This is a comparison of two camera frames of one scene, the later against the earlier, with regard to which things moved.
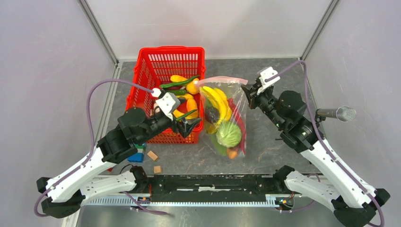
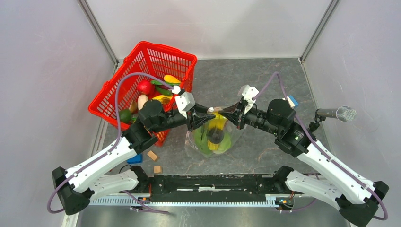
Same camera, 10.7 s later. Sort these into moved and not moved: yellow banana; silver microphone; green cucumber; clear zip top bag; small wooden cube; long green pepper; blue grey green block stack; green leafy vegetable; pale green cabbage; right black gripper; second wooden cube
Moved: pale green cabbage; green leafy vegetable; yellow banana; green cucumber; clear zip top bag; right black gripper; long green pepper
Not moved: second wooden cube; silver microphone; blue grey green block stack; small wooden cube
